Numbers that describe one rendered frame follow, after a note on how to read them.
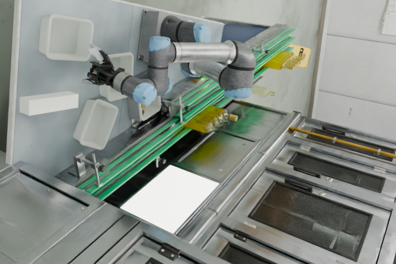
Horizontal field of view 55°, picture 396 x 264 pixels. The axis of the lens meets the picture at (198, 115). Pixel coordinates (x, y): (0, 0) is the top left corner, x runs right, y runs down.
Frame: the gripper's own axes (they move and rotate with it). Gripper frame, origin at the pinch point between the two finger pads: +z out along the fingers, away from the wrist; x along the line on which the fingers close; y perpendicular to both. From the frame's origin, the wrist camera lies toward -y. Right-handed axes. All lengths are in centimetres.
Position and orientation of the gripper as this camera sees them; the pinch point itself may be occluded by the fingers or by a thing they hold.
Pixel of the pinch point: (87, 62)
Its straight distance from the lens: 159.1
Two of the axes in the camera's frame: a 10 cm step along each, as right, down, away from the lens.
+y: -5.3, 1.2, -8.4
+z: -8.0, -4.0, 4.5
